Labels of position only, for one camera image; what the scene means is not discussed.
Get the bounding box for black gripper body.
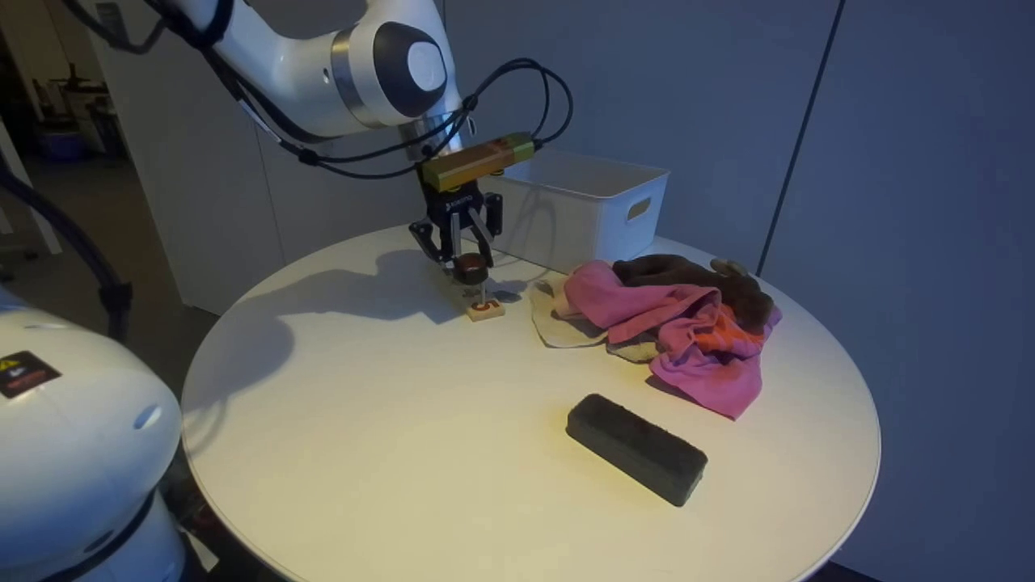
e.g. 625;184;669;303
421;180;503;260

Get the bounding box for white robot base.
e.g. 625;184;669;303
0;287;187;582

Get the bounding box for wooden numbered peg board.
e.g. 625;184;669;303
462;282;507;327

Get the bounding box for beige cloth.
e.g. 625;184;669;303
526;273;660;365

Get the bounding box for white plastic bin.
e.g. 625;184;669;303
477;153;672;275

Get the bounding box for pink cloth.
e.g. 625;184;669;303
553;260;774;424

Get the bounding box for white cabinet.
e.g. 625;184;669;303
83;0;432;316

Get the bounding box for black rectangular block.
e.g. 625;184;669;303
562;390;711;511

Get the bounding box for brown cloth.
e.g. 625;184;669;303
611;251;783;333

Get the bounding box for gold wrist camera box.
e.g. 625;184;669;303
417;129;543;197

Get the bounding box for thin black arm cables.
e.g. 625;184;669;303
62;0;577;180

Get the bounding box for thick black cable hose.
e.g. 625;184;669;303
0;164;136;348

